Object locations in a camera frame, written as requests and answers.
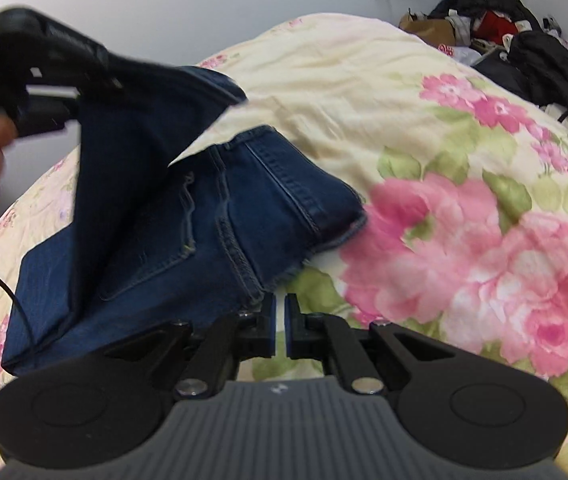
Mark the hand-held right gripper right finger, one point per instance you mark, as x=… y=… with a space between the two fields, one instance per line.
x=291 y=325

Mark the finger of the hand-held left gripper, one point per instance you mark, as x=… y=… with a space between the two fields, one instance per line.
x=94 y=62

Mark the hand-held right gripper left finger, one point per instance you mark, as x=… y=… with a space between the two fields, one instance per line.
x=270 y=322

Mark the blue denim pants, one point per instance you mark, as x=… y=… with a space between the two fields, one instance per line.
x=164 y=220

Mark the floral yellow blanket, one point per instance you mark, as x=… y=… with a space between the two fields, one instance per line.
x=339 y=85

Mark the white plastic bag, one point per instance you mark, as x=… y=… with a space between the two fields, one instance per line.
x=456 y=52

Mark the brown cardboard box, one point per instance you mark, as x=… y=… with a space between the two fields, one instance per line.
x=426 y=27

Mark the red garment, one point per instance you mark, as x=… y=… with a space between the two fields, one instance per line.
x=499 y=24

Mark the black puffy jacket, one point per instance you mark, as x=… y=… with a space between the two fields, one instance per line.
x=484 y=1

